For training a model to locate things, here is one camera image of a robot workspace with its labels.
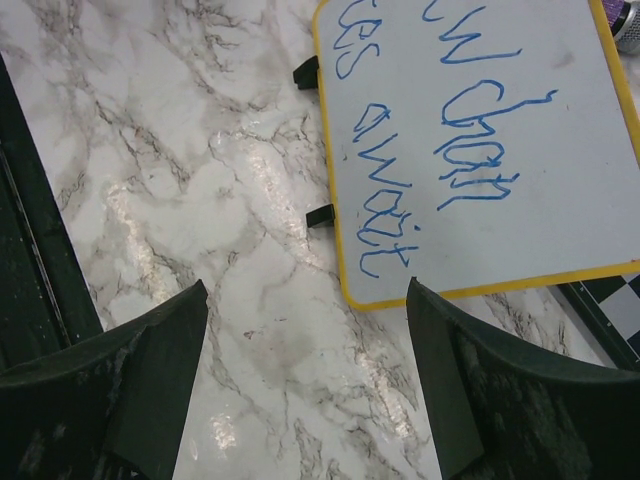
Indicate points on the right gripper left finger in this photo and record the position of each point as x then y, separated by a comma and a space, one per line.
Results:
111, 407

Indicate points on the black grey chessboard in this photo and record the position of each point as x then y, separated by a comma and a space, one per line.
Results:
609, 309

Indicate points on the purple toy microphone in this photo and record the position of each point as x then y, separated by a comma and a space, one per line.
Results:
624, 21

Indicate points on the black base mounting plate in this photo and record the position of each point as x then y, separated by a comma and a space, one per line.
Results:
45, 303

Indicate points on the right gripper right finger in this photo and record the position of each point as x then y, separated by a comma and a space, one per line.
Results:
500, 407

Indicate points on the yellow framed whiteboard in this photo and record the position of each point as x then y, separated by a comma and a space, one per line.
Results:
476, 146

